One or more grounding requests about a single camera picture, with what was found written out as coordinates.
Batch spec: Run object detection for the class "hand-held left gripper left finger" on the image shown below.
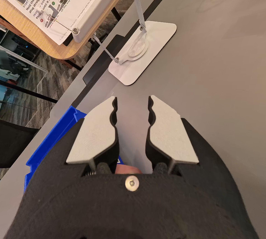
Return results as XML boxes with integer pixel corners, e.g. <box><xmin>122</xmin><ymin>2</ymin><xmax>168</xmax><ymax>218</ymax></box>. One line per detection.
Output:
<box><xmin>66</xmin><ymin>96</ymin><xmax>120</xmax><ymax>173</ymax></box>

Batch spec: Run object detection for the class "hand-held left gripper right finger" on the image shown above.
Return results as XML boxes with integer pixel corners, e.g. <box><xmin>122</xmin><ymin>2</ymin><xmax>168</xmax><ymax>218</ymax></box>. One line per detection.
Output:
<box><xmin>145</xmin><ymin>95</ymin><xmax>200</xmax><ymax>173</ymax></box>

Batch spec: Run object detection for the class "person's left hand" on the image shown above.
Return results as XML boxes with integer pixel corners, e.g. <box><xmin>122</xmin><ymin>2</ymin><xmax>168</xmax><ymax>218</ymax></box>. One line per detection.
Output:
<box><xmin>115</xmin><ymin>165</ymin><xmax>143</xmax><ymax>174</ymax></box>

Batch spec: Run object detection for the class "blue plastic bin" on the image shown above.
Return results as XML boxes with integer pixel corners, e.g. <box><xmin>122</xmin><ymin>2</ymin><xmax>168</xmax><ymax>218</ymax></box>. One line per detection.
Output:
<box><xmin>24</xmin><ymin>105</ymin><xmax>125</xmax><ymax>194</ymax></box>

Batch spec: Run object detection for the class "black chair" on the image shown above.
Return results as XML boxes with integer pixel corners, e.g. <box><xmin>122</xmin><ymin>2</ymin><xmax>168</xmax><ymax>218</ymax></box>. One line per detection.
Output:
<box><xmin>0</xmin><ymin>118</ymin><xmax>41</xmax><ymax>169</ymax></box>

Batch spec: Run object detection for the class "glass partition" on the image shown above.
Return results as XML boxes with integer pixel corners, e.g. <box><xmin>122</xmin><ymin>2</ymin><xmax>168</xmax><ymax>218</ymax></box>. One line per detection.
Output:
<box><xmin>0</xmin><ymin>45</ymin><xmax>58</xmax><ymax>123</ymax></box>

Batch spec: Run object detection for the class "white document stand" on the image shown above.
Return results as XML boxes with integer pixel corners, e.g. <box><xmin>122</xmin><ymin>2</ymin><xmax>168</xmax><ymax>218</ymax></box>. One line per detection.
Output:
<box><xmin>36</xmin><ymin>0</ymin><xmax>177</xmax><ymax>86</ymax></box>

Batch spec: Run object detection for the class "wooden table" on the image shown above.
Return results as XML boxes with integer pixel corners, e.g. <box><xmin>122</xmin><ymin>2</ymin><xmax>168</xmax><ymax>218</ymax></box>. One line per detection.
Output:
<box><xmin>0</xmin><ymin>0</ymin><xmax>140</xmax><ymax>71</ymax></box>

